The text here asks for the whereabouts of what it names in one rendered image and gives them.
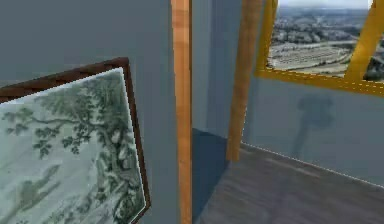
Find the light wooden door frame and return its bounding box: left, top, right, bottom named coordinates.
left=170, top=0, right=265, bottom=224

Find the yellow framed window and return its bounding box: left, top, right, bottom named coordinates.
left=254, top=0, right=384, bottom=98

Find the brown framed tree picture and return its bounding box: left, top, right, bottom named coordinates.
left=0, top=56, right=152, bottom=224

